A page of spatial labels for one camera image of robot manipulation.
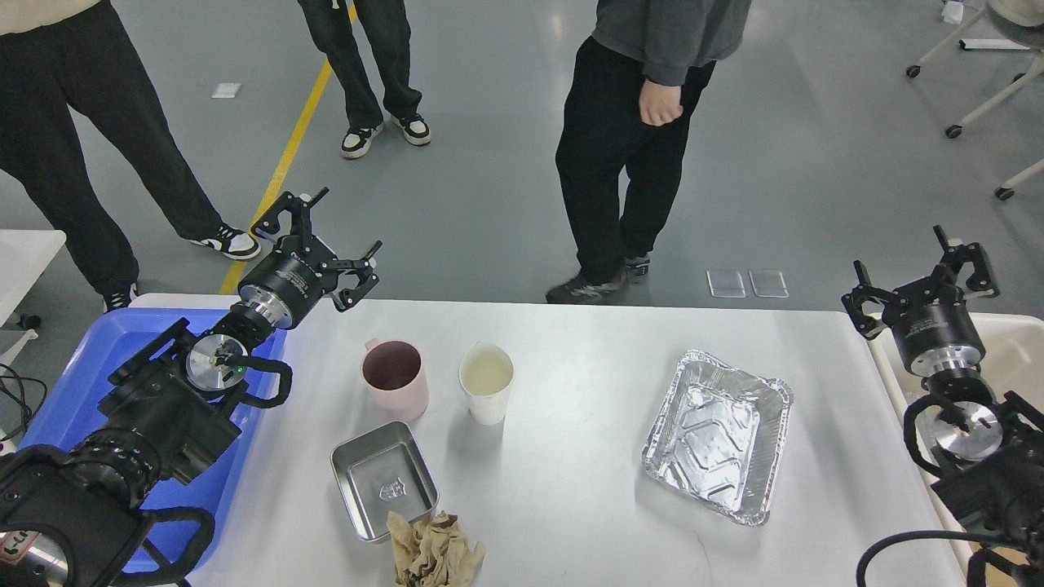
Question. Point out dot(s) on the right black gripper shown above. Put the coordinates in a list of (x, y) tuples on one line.
[(935, 324)]

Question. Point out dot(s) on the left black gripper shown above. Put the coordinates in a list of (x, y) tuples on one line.
[(287, 284)]

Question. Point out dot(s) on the pink ribbed mug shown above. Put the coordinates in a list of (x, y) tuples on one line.
[(395, 375)]

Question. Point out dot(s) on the stainless steel square tray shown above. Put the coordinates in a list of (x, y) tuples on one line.
[(380, 472)]

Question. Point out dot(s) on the aluminium foil tray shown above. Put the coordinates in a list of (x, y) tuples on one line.
[(718, 437)]

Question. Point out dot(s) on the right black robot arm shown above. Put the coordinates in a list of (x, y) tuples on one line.
[(865, 305)]

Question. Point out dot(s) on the white bin right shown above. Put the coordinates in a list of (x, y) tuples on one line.
[(1003, 383)]

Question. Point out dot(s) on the clear floor plate right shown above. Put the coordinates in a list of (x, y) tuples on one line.
[(768, 283)]

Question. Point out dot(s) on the clear floor plate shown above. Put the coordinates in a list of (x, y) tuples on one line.
[(726, 284), (768, 283)]

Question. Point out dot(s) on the white paper on floor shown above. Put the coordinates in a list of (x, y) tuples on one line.
[(226, 90)]

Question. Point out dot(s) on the clear floor plate left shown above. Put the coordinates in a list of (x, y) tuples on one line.
[(726, 284)]

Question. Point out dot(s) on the white paper cup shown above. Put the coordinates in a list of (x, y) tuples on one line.
[(485, 376)]

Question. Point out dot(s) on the blue plastic tray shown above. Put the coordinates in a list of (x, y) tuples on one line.
[(143, 424)]

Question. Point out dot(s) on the white rolling chair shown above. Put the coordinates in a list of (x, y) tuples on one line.
[(975, 68)]

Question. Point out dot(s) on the white side table left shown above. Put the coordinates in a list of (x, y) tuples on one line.
[(25, 254)]

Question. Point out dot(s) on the crumpled brown paper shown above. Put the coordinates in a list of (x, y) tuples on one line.
[(433, 551)]

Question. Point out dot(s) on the person in grey hoodie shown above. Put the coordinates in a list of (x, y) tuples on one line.
[(636, 81)]

